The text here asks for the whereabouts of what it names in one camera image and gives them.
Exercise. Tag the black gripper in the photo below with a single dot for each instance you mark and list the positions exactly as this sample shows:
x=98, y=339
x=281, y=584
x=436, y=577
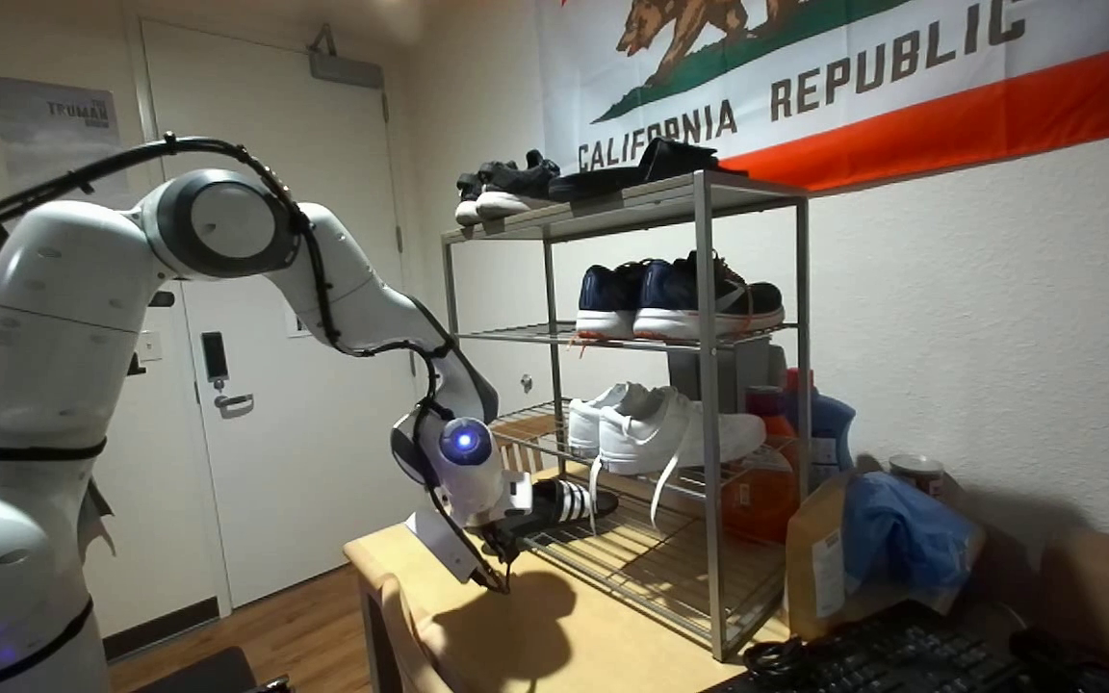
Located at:
x=510, y=527

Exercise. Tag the black slide with white stripes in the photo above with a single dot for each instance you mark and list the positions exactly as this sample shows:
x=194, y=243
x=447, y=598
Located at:
x=574, y=501

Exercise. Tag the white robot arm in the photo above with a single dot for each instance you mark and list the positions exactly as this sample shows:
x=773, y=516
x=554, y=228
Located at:
x=55, y=333

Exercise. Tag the plain black slide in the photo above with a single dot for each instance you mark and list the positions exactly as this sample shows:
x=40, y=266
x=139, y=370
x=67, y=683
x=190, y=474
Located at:
x=656, y=161

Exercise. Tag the grey metal shoe rack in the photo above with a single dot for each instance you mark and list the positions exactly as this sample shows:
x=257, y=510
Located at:
x=707, y=426

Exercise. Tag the white door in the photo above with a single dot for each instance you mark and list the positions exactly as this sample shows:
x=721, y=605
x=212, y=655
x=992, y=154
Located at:
x=298, y=448

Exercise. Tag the navy blue sneaker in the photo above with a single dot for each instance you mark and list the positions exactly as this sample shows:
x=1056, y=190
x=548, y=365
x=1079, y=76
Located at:
x=611, y=302
x=711, y=302

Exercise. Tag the orange detergent bottle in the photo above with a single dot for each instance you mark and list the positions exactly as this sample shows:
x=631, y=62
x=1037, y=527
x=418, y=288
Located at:
x=759, y=493

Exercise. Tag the brown cardboard box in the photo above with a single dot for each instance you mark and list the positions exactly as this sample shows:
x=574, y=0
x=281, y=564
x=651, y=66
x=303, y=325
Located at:
x=818, y=571

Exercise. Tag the black sneaker with white sole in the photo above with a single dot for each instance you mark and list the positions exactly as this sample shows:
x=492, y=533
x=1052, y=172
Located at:
x=475, y=199
x=521, y=185

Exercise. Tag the blue red sneaker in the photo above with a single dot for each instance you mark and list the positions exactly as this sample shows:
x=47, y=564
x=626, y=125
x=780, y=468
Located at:
x=825, y=426

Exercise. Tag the black door keypad lock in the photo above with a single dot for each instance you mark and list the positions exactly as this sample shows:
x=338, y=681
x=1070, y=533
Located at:
x=212, y=357

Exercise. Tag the light blue cloth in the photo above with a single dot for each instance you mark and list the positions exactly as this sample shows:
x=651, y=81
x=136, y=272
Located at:
x=906, y=533

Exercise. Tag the black keyboard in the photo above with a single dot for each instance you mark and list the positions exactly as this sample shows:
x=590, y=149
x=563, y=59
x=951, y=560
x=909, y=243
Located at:
x=914, y=655

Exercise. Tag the grey door closer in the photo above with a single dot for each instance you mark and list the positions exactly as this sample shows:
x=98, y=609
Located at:
x=343, y=62

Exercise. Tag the California Republic flag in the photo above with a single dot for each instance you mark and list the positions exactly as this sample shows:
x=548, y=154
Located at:
x=865, y=77

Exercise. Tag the paper sign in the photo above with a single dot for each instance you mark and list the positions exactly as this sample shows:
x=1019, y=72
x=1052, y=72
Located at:
x=55, y=121

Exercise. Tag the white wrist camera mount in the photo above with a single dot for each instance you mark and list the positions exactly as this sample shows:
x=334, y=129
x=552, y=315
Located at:
x=452, y=545

